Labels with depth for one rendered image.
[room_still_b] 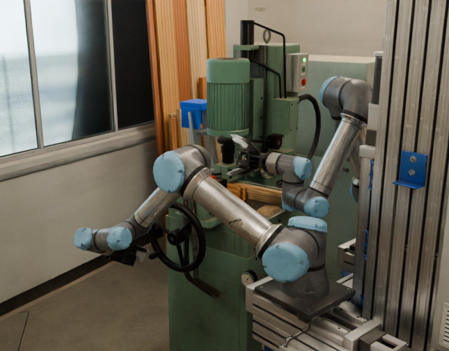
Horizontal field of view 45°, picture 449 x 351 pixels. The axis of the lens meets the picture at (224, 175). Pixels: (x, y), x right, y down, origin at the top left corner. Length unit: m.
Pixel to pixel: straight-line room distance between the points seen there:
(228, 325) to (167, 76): 1.97
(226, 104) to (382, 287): 0.94
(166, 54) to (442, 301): 2.70
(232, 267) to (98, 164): 1.61
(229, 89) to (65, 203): 1.62
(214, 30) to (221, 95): 2.12
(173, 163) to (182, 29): 2.49
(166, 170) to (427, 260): 0.77
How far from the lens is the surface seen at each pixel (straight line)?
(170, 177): 1.57
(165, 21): 3.78
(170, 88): 3.80
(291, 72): 2.38
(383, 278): 1.69
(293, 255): 1.47
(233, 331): 2.36
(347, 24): 4.52
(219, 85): 2.16
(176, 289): 2.48
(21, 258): 3.34
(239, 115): 2.18
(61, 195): 3.42
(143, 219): 1.89
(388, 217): 1.62
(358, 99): 1.82
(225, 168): 2.25
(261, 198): 2.23
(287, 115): 2.30
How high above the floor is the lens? 1.62
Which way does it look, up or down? 16 degrees down
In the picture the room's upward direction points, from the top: straight up
